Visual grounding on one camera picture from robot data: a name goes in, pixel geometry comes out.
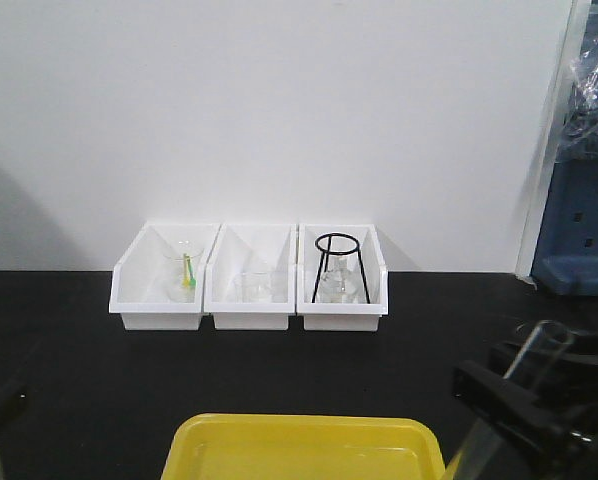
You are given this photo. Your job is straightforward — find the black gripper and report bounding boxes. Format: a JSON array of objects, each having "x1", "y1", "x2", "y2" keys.
[{"x1": 452, "y1": 332, "x2": 598, "y2": 479}]

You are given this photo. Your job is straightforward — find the clear glass test tube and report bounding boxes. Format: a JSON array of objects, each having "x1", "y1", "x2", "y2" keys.
[{"x1": 443, "y1": 320, "x2": 574, "y2": 479}]

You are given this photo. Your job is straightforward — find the yellow plastic tray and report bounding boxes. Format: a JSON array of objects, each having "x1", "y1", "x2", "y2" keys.
[{"x1": 161, "y1": 413, "x2": 445, "y2": 479}]

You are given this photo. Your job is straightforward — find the blue perforated equipment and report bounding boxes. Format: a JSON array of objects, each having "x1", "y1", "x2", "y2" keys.
[{"x1": 531, "y1": 1, "x2": 598, "y2": 296}]

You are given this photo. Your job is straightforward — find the clear flask right bin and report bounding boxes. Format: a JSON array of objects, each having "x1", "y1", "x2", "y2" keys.
[{"x1": 317, "y1": 256, "x2": 361, "y2": 303}]

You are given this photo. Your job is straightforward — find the left white storage bin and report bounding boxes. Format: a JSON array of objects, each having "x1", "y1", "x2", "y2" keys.
[{"x1": 109, "y1": 222, "x2": 220, "y2": 331}]

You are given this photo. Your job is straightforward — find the white storage bin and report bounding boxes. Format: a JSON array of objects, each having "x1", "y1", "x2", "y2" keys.
[
  {"x1": 109, "y1": 222, "x2": 220, "y2": 331},
  {"x1": 204, "y1": 223, "x2": 297, "y2": 331},
  {"x1": 296, "y1": 223, "x2": 388, "y2": 332}
]

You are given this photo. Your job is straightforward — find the right white storage bin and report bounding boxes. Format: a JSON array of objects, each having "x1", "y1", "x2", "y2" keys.
[{"x1": 296, "y1": 223, "x2": 388, "y2": 332}]

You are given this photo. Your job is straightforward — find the yellow green stirrers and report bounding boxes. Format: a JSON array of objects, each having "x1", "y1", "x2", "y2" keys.
[{"x1": 181, "y1": 253, "x2": 197, "y2": 289}]

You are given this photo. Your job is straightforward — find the glass beaker with sticks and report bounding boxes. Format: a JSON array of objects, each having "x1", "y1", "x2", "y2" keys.
[{"x1": 163, "y1": 240, "x2": 203, "y2": 303}]

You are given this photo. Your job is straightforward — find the clear plastic bag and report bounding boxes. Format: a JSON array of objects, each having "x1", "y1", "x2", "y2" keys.
[{"x1": 560, "y1": 36, "x2": 598, "y2": 158}]

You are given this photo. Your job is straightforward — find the clear beaker middle bin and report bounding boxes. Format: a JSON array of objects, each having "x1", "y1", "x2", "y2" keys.
[{"x1": 233, "y1": 271, "x2": 273, "y2": 303}]

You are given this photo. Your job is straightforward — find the middle white storage bin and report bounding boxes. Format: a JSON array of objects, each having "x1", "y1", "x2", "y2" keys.
[{"x1": 204, "y1": 223, "x2": 297, "y2": 331}]

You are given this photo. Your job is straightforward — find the black wire tripod stand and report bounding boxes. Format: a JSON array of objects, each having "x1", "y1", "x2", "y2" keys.
[{"x1": 311, "y1": 232, "x2": 370, "y2": 304}]

